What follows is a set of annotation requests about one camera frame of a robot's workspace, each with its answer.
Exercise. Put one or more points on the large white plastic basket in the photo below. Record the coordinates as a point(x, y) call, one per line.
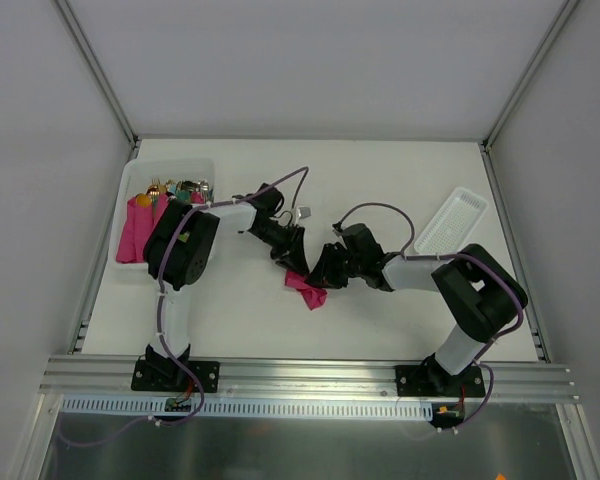
point(137, 176)

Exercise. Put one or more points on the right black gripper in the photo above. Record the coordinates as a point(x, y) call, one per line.
point(333, 261)

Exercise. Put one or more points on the pink rolled napkin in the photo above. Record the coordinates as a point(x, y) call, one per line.
point(159, 208)
point(197, 198)
point(135, 233)

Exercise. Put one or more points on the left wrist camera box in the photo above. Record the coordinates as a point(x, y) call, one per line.
point(303, 212)

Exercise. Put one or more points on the white slotted cable duct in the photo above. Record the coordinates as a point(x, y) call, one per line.
point(251, 408)

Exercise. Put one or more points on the small white perforated tray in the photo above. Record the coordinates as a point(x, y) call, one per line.
point(454, 222)

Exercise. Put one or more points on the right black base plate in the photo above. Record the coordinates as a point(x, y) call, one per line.
point(426, 381)

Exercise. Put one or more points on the pink rolled napkin far left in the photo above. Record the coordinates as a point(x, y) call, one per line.
point(135, 233)

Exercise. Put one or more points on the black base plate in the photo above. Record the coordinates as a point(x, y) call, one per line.
point(147, 379)
point(426, 381)

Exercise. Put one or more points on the pink paper napkin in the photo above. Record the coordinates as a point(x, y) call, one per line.
point(314, 297)

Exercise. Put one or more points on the pink rolled napkin right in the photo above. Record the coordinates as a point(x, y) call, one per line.
point(197, 198)

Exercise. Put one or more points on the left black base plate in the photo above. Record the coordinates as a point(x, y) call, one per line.
point(147, 379)

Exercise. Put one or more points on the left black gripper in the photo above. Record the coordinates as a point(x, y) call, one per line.
point(290, 243)

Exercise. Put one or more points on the orange round spoon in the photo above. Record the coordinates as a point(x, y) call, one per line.
point(143, 200)

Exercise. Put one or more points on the aluminium mounting rail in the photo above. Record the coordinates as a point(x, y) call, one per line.
point(514, 382)

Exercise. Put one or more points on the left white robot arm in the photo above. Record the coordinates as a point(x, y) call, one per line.
point(177, 253)

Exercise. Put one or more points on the aluminium frame post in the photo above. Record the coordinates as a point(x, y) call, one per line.
point(541, 52)
point(89, 56)

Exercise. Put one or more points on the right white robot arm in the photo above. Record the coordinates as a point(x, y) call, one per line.
point(480, 295)

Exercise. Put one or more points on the left aluminium frame post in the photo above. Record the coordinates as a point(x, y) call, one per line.
point(89, 56)

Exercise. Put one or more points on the right aluminium frame post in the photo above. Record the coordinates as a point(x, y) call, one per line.
point(541, 52)

